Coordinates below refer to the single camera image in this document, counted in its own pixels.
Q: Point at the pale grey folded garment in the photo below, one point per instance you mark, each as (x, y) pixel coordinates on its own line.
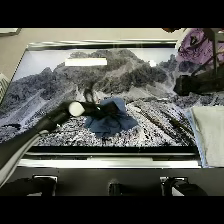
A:
(211, 133)

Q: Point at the light blue garment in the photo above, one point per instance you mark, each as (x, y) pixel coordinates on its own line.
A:
(199, 146)

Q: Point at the blue trousers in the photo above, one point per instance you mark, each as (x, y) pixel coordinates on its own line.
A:
(113, 125)

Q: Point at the silver frame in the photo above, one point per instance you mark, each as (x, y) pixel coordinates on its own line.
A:
(106, 163)

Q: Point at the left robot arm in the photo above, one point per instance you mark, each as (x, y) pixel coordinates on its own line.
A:
(23, 141)

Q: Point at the purple patterned garment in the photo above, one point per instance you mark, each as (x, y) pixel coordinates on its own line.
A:
(196, 50)

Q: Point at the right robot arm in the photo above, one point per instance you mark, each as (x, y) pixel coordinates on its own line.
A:
(203, 83)

